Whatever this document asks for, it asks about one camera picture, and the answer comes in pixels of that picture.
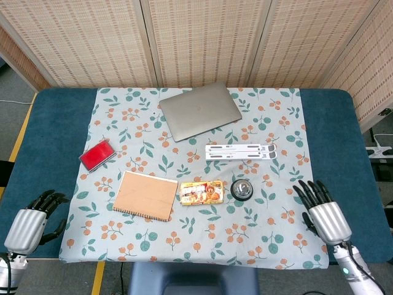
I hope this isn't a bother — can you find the orange food package box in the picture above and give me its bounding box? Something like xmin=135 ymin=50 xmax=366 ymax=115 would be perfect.
xmin=179 ymin=179 xmax=225 ymax=207

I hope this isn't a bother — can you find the red ink stamp pad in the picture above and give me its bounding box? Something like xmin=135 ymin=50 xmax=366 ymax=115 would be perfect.
xmin=78 ymin=139 xmax=117 ymax=173

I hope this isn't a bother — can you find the black call bell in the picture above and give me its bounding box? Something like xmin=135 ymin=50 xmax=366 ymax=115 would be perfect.
xmin=230 ymin=179 xmax=254 ymax=201

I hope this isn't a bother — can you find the white folding laptop stand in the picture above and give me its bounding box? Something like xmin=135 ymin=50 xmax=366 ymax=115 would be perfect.
xmin=204 ymin=143 xmax=278 ymax=162

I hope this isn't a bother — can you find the grey closed laptop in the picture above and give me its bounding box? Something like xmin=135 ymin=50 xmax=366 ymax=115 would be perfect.
xmin=158 ymin=81 xmax=243 ymax=143

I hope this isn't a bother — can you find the white cable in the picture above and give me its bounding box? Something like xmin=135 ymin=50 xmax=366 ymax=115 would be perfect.
xmin=0 ymin=92 xmax=38 ymax=106

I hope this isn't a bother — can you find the woven folding screen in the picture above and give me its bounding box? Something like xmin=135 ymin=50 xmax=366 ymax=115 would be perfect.
xmin=0 ymin=0 xmax=393 ymax=133

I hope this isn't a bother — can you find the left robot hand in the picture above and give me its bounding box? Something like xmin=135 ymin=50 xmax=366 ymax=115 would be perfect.
xmin=4 ymin=189 xmax=70 ymax=255

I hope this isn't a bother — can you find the floral patterned tablecloth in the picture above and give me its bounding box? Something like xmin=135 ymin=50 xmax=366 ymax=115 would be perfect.
xmin=58 ymin=87 xmax=330 ymax=270

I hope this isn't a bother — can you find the brown spiral notebook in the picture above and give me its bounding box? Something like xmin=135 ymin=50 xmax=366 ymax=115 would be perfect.
xmin=112 ymin=171 xmax=179 ymax=222

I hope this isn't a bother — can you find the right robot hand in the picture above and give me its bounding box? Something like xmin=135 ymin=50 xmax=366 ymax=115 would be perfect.
xmin=292 ymin=179 xmax=352 ymax=246

